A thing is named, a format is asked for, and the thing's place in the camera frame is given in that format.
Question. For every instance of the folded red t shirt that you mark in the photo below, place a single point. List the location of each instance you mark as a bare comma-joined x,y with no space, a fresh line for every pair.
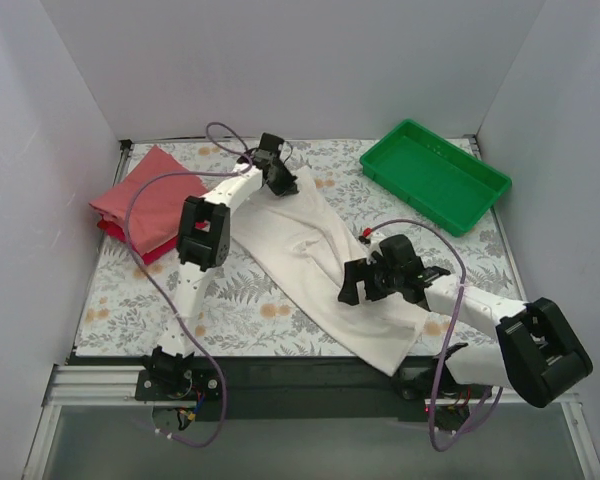
149,257

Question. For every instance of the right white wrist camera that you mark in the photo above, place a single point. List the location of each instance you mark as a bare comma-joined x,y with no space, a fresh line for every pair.
371,240

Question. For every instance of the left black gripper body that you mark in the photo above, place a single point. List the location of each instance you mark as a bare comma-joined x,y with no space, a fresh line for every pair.
281,179

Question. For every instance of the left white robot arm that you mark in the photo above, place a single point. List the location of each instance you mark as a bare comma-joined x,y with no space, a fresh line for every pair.
203,244

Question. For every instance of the green plastic tray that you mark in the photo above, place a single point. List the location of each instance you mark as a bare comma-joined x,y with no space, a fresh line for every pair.
442,182

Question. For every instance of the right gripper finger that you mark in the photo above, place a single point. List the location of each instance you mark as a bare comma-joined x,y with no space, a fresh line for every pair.
355,272
377,286

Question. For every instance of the floral table mat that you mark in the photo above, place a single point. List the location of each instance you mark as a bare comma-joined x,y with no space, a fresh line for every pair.
244,312

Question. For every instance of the white t shirt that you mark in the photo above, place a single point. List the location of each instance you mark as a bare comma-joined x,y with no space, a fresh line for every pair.
302,244

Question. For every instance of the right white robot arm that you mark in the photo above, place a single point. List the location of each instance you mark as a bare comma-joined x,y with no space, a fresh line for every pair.
534,352

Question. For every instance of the folded pink t shirt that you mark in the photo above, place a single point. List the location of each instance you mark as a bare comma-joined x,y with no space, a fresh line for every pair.
155,191

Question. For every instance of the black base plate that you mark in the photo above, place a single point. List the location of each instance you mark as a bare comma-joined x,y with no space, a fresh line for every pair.
281,388

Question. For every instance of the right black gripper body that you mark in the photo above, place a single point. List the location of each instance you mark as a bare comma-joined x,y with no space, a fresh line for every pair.
359,281

